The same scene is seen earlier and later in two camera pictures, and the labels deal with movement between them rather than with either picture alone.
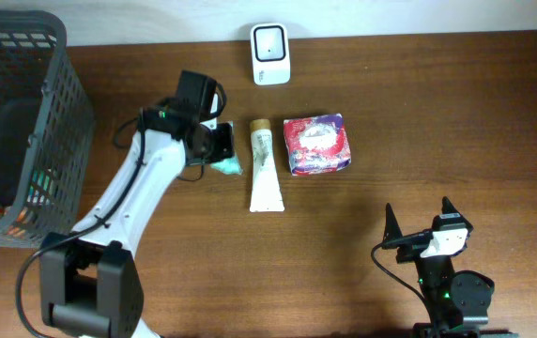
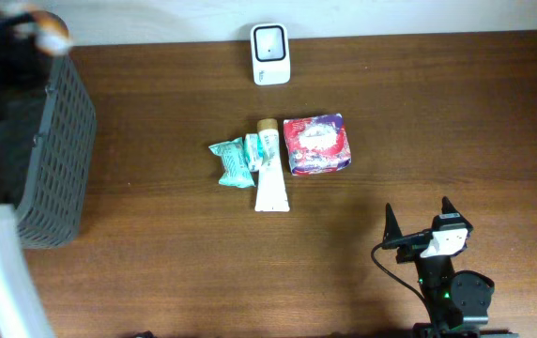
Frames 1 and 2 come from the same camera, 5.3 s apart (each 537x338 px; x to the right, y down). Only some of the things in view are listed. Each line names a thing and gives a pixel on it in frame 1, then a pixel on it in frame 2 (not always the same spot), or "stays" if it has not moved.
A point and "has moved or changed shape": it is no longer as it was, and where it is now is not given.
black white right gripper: (411, 245) stays
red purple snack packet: (316, 144) stays
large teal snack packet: (231, 165) has moved or changed shape
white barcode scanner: (270, 53) stays
